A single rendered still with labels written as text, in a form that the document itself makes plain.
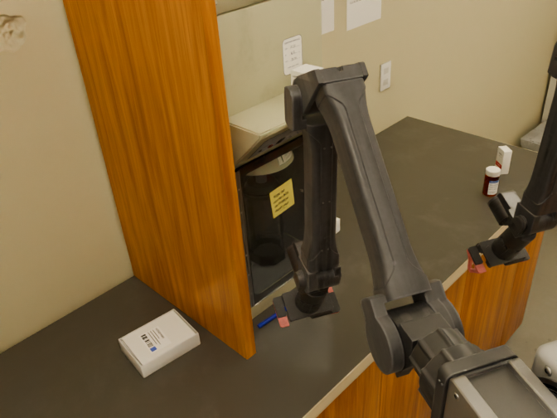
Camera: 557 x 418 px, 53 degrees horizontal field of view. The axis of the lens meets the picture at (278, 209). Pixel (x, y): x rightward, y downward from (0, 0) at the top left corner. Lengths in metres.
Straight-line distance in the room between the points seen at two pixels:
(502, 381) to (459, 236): 1.19
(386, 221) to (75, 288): 1.10
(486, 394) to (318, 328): 0.88
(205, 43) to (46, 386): 0.89
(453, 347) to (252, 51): 0.74
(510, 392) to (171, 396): 0.89
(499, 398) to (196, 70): 0.70
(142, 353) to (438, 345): 0.87
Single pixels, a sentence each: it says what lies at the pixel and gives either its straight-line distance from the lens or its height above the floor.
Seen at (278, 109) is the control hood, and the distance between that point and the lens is 1.17.
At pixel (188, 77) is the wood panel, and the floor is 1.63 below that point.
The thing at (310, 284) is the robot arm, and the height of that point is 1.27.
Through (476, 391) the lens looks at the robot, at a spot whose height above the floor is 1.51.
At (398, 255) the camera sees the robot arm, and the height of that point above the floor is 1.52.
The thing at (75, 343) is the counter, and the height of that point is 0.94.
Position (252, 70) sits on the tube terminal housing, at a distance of 1.17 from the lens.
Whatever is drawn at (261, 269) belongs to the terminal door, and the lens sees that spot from 1.39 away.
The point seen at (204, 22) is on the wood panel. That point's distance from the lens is 0.96.
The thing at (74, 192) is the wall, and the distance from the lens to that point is 1.52.
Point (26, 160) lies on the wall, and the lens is 1.44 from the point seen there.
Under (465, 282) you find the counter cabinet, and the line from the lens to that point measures 1.85.
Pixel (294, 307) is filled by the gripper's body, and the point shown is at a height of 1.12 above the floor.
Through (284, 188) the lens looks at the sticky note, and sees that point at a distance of 1.33.
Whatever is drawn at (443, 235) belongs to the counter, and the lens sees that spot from 1.78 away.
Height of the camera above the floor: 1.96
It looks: 33 degrees down
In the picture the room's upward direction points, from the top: 4 degrees counter-clockwise
